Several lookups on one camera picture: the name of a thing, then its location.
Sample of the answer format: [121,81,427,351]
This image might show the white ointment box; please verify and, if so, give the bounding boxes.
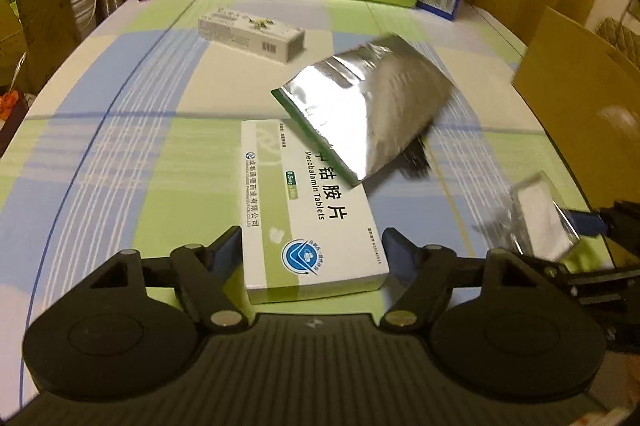
[198,7,305,64]

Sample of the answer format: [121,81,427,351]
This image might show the quilted chair cushion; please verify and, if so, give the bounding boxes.
[596,17,640,69]

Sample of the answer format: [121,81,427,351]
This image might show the brown wooden tray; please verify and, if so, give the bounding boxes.
[0,90,28,155]

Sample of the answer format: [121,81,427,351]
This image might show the black charger cable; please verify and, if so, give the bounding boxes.
[617,0,640,38]

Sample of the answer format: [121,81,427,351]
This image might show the brown cardboard box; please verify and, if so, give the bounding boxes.
[513,8,640,209]

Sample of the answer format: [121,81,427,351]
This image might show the brown cardboard carton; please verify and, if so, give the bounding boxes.
[1,0,80,95]

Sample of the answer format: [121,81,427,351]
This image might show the clear bag white pad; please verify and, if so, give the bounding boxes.
[479,170,584,263]

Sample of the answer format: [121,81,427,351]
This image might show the white mecobalamin tablet box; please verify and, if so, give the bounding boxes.
[240,120,390,304]

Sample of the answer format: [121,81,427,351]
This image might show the silver foil pouch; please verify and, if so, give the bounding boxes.
[271,34,454,186]

